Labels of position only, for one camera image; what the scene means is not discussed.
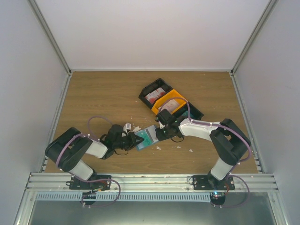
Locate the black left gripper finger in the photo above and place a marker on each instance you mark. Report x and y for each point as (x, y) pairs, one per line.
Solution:
(135, 137)
(137, 143)

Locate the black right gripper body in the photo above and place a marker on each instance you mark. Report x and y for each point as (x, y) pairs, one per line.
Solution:
(165, 135)

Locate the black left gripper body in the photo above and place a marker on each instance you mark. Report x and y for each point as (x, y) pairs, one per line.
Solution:
(125, 144)

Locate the teal green VIP card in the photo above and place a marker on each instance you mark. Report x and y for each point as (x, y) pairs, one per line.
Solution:
(147, 141)

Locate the teal leather card holder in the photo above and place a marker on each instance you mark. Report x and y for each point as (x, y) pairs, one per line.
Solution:
(152, 133)

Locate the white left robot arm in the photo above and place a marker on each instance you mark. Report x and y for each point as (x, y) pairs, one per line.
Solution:
(68, 149)

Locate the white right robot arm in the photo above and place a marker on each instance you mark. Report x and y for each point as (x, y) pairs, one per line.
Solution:
(229, 141)

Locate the teal card holder stack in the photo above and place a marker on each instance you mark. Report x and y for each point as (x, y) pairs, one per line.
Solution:
(186, 114)

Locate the pink white card stack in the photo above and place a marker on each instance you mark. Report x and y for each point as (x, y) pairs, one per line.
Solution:
(170, 106)

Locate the red white card stack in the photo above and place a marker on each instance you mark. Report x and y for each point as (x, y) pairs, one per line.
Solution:
(154, 95)

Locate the black storage bin with cards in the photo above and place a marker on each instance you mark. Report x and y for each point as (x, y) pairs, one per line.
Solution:
(151, 87)

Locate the black storage bin with holders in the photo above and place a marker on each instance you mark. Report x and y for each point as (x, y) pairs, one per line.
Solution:
(194, 112)

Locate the yellow storage bin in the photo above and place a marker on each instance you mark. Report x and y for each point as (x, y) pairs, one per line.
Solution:
(173, 94)

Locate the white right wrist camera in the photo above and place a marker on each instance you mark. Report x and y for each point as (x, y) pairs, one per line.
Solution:
(161, 124)

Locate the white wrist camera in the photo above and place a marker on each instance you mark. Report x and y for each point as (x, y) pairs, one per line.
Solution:
(127, 128)
(161, 124)

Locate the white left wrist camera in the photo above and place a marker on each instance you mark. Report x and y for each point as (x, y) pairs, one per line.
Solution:
(127, 128)

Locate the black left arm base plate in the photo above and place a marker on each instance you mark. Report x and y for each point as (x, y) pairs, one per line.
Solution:
(94, 184)

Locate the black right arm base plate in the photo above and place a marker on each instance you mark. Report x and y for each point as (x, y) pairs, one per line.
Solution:
(218, 189)

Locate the grey slotted cable duct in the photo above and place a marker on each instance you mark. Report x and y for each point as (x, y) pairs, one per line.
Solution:
(125, 197)

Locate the aluminium mounting rail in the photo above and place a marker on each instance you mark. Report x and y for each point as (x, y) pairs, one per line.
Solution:
(260, 182)

